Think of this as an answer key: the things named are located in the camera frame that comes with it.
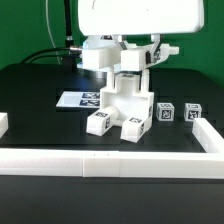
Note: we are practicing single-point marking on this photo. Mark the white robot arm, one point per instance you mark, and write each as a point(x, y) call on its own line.
point(132, 41)

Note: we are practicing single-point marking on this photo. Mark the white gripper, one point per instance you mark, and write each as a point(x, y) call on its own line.
point(140, 17)

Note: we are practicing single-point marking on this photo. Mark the white marker sheet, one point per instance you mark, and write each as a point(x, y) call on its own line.
point(71, 99)

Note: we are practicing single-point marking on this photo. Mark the white U-shaped fence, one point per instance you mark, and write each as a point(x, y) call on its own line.
point(206, 165)

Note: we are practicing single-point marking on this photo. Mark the white chair back frame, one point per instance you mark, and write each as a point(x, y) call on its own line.
point(132, 59)

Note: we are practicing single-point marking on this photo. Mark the white part at left edge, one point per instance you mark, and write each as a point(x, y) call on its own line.
point(3, 123)

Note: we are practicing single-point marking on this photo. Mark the white chair seat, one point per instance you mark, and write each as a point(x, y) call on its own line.
point(131, 97)

